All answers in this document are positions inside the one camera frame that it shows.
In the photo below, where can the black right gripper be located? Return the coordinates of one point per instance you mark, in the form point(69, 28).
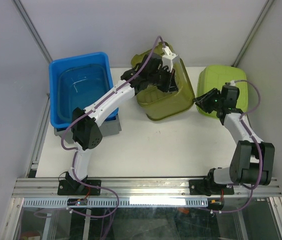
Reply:
point(202, 100)

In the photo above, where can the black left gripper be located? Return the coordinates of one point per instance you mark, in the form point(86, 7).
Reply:
point(170, 85)

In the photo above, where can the olive green slotted basket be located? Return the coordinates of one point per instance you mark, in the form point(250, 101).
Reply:
point(160, 105)

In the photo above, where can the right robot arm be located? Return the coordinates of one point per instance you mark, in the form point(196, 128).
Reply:
point(253, 159)

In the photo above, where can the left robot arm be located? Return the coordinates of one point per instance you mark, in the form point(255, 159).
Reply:
point(86, 133)

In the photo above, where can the clear container inside bin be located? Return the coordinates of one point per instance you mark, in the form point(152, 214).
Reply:
point(80, 87)

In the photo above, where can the grey plastic crate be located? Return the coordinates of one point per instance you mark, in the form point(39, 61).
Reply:
point(108, 128)

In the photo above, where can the blue plastic bin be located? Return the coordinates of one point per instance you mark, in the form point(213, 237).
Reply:
point(57, 67)

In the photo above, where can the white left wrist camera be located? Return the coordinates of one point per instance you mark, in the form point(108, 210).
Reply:
point(169, 58)

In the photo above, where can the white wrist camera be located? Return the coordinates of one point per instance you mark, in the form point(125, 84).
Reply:
point(169, 58)
point(232, 83)

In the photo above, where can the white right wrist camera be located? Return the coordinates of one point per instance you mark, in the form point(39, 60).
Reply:
point(232, 83)

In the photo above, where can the aluminium rail frame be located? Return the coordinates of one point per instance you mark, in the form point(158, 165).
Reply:
point(145, 158)

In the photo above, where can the white slotted cable duct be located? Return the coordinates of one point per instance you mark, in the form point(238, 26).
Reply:
point(124, 202)

